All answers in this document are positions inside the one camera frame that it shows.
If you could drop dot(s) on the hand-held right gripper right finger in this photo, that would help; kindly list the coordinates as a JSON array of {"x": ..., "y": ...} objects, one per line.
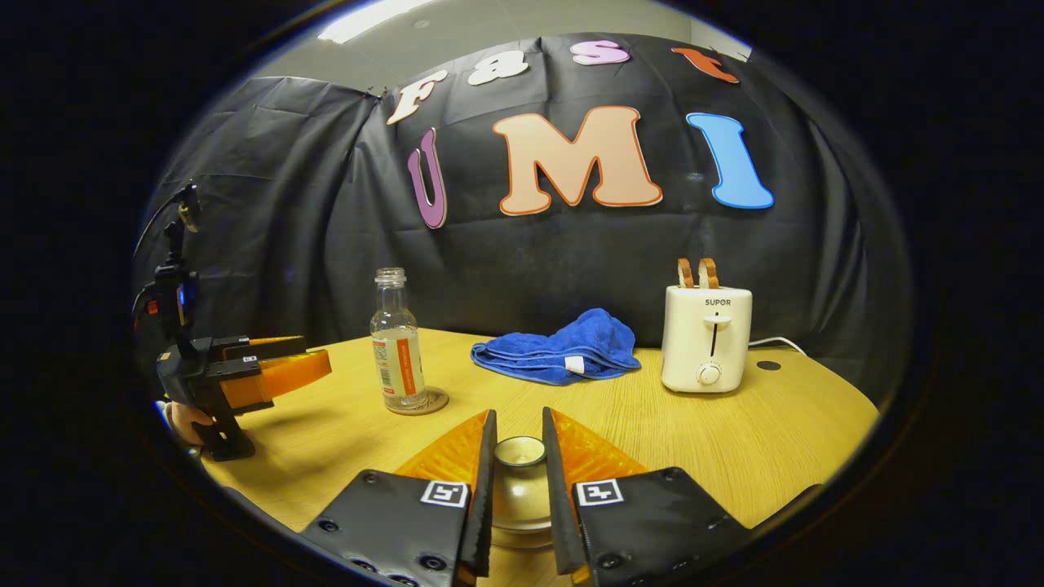
[{"x": 559, "y": 505}]

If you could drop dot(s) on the white toaster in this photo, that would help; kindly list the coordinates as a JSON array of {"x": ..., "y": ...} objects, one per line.
[{"x": 705, "y": 342}]

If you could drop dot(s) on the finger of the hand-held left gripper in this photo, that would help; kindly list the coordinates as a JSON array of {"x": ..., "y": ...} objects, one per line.
[
  {"x": 285, "y": 377},
  {"x": 261, "y": 349}
]

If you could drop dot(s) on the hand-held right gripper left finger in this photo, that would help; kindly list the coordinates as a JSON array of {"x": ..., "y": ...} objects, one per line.
[{"x": 481, "y": 505}]

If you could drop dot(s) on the black backdrop cloth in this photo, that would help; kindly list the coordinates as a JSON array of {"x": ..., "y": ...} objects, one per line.
[{"x": 530, "y": 261}]

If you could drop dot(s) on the round wooden coaster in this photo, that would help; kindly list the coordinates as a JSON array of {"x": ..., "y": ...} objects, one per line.
[{"x": 436, "y": 401}]

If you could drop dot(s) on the blue towel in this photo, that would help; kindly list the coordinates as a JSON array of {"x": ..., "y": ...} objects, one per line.
[{"x": 571, "y": 346}]

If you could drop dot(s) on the bread slice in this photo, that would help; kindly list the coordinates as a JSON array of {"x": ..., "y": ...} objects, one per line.
[
  {"x": 708, "y": 273},
  {"x": 685, "y": 273}
]

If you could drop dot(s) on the white teacup lid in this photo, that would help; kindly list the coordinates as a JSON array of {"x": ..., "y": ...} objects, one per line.
[{"x": 519, "y": 489}]

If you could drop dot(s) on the clear water bottle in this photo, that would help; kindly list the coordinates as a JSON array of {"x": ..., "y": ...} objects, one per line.
[{"x": 397, "y": 359}]

